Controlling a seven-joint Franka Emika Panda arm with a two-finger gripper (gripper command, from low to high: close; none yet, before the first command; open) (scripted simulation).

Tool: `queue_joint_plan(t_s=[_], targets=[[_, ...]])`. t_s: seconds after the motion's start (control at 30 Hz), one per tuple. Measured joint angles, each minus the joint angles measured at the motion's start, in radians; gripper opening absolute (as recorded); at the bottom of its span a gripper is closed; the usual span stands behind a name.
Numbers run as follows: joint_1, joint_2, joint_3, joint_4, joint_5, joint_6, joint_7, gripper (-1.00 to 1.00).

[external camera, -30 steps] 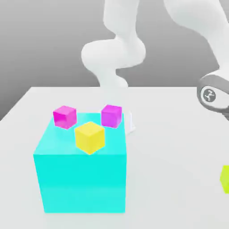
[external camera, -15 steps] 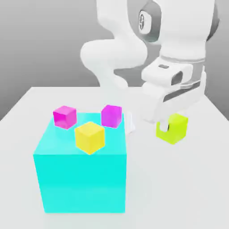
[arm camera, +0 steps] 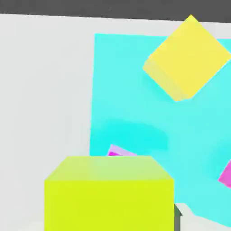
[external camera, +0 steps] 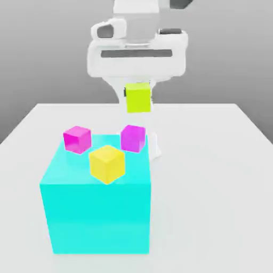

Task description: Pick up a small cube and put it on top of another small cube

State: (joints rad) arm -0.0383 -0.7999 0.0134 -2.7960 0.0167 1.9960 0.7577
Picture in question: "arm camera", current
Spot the large cyan box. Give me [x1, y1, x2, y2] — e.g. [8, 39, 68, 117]
[89, 33, 231, 228]

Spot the small lime yellow cube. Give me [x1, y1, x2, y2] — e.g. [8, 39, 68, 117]
[44, 155, 175, 231]

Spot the small magenta cube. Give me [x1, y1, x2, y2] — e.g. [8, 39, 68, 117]
[217, 158, 231, 189]
[107, 143, 138, 157]

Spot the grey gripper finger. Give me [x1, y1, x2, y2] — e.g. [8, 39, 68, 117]
[174, 203, 231, 231]

